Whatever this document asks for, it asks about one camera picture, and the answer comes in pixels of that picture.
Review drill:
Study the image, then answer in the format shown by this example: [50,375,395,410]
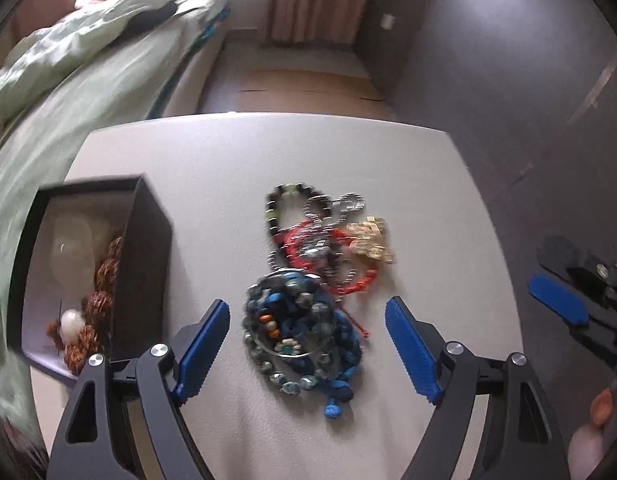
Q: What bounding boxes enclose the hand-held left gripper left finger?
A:
[47,299,232,480]

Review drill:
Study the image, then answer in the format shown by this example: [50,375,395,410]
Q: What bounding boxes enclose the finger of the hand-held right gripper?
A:
[527,274,617,372]
[536,235,617,311]

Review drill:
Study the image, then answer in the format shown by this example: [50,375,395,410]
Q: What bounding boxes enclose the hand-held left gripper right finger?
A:
[385,296,569,480]

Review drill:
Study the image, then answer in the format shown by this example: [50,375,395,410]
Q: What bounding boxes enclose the silver metal bangle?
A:
[246,269,335,359]

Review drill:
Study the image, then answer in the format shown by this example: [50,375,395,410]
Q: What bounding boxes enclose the multicolour small bead bracelet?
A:
[258,312,305,354]

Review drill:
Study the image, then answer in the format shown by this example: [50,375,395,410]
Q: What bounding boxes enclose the blue knotted cord bracelet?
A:
[268,290,365,420]

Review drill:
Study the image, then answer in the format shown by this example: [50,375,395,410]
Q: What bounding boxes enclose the red cord bracelet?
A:
[283,220,379,307]

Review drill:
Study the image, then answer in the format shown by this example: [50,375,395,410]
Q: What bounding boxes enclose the black jewelry box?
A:
[7,174,173,386]

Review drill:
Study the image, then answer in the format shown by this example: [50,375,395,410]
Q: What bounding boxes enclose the brown wooden bead bracelet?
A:
[47,236,124,376]

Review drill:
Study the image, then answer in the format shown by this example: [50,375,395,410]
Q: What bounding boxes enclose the blue stone bead necklace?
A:
[244,272,362,396]

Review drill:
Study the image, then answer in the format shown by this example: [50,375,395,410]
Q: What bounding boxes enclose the gold link bracelet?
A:
[346,216,397,265]

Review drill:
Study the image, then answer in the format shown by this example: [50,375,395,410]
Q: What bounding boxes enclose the white round bead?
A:
[60,309,85,343]

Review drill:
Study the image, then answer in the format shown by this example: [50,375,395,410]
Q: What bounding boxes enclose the black and silver bead bracelet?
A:
[268,237,360,292]

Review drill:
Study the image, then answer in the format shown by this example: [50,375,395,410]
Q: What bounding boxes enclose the black and green bead bracelet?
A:
[265,183,334,242]

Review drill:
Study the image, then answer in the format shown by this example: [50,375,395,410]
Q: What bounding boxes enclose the person's right hand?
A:
[569,387,617,480]

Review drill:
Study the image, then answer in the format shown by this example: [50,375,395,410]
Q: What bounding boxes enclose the white low table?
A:
[31,112,528,480]

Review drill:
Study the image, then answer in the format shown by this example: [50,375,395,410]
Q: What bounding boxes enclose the bed with green blanket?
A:
[0,10,224,433]

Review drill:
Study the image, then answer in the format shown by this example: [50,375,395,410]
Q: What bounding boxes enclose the flattened cardboard sheets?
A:
[238,67,385,104]

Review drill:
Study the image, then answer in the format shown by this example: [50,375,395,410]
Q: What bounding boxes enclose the light green quilt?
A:
[0,0,230,122]

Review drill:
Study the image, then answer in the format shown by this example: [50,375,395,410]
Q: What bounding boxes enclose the black cloth item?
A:
[127,2,178,34]

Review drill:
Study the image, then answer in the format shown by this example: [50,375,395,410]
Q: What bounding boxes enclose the pink curtain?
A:
[261,0,377,52]

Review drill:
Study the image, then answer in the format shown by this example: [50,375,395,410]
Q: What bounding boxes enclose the cream upholstered bed frame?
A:
[161,35,230,121]

